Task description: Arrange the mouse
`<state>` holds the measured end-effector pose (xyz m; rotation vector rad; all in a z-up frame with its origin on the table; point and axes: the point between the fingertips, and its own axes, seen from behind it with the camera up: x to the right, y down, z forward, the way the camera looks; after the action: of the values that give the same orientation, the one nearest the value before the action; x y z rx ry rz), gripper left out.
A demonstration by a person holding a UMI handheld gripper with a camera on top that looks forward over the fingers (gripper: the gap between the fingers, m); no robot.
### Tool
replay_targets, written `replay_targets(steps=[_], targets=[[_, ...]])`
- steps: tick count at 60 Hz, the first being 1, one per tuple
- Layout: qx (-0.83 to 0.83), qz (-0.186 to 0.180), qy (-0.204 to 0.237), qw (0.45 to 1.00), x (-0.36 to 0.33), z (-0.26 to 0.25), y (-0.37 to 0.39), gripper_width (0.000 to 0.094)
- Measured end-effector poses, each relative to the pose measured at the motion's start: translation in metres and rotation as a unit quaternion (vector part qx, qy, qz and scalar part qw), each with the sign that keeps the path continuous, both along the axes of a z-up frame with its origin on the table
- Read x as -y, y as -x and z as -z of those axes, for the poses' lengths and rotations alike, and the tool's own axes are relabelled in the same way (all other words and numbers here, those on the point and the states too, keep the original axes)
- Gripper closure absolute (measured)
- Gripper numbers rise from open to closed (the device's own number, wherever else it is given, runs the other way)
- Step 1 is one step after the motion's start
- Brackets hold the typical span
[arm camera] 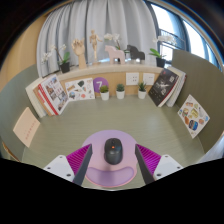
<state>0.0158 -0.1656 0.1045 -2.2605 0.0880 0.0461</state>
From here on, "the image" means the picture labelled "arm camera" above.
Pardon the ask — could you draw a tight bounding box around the wooden hand model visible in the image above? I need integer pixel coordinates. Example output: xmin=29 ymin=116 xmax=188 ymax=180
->
xmin=71 ymin=38 xmax=88 ymax=70

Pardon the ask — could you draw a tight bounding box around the beige card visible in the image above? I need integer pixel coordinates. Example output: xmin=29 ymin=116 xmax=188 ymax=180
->
xmin=12 ymin=106 xmax=41 ymax=148

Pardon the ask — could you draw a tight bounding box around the wooden desk back shelf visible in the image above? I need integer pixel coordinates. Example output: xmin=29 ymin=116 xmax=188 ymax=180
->
xmin=56 ymin=63 xmax=164 ymax=98

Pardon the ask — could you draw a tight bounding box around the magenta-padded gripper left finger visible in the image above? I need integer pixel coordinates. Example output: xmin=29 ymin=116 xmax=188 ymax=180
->
xmin=43 ymin=143 xmax=94 ymax=187

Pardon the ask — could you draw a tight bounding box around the dark-framed window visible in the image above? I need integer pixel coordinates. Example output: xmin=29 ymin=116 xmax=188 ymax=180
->
xmin=146 ymin=1 xmax=223 ymax=73

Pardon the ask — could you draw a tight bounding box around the white wall socket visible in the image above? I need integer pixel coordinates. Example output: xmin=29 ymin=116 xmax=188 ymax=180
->
xmin=142 ymin=72 xmax=156 ymax=86
xmin=125 ymin=71 xmax=140 ymax=86

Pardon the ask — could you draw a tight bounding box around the black cover book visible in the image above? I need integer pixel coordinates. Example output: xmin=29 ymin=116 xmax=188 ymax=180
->
xmin=147 ymin=68 xmax=180 ymax=108

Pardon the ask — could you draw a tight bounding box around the white picture sticker sheet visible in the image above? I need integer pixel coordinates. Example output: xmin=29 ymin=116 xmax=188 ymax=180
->
xmin=64 ymin=77 xmax=96 ymax=102

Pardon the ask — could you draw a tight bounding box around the black computer mouse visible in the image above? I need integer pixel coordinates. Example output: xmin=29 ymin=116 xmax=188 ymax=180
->
xmin=103 ymin=137 xmax=124 ymax=165

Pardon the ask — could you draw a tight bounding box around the purple mouse pad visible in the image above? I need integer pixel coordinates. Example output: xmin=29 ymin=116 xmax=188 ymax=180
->
xmin=81 ymin=129 xmax=138 ymax=188

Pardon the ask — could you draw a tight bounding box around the white orchid in black pot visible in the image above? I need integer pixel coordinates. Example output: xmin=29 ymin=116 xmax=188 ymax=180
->
xmin=148 ymin=34 xmax=178 ymax=69
xmin=103 ymin=32 xmax=131 ymax=63
xmin=41 ymin=44 xmax=72 ymax=74

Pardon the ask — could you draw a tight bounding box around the green desk divider panel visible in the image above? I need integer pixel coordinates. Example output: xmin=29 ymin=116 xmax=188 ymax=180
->
xmin=171 ymin=49 xmax=224 ymax=154
xmin=0 ymin=64 xmax=39 ymax=161

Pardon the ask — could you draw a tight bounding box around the black horse figure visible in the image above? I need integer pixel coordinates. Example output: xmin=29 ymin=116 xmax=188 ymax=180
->
xmin=125 ymin=44 xmax=146 ymax=64

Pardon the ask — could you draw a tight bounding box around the round purple number sign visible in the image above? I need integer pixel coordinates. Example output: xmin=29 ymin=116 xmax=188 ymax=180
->
xmin=92 ymin=76 xmax=109 ymax=94

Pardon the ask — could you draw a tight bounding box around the food sticker sheet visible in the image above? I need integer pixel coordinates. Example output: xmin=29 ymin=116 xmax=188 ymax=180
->
xmin=177 ymin=94 xmax=211 ymax=139

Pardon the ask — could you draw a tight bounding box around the grey curtain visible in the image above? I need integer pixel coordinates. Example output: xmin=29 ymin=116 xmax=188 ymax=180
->
xmin=35 ymin=0 xmax=158 ymax=78

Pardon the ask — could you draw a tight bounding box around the wooden mannequin figure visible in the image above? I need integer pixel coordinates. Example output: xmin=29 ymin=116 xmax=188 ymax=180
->
xmin=88 ymin=29 xmax=104 ymax=65

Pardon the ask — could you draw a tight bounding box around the red-edged photo magazine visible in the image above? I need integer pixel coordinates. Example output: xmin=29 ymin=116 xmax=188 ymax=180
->
xmin=37 ymin=73 xmax=70 ymax=116

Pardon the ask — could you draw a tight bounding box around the pink horse figure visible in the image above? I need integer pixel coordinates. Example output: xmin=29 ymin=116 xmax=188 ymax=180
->
xmin=104 ymin=45 xmax=126 ymax=65

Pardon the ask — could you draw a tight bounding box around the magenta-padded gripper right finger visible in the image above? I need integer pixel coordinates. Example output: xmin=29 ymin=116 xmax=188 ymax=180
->
xmin=134 ymin=143 xmax=184 ymax=185

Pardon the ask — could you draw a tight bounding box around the small succulent in white pot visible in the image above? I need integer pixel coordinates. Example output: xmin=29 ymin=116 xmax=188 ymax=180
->
xmin=137 ymin=81 xmax=148 ymax=100
xmin=115 ymin=83 xmax=126 ymax=100
xmin=99 ymin=85 xmax=111 ymax=101

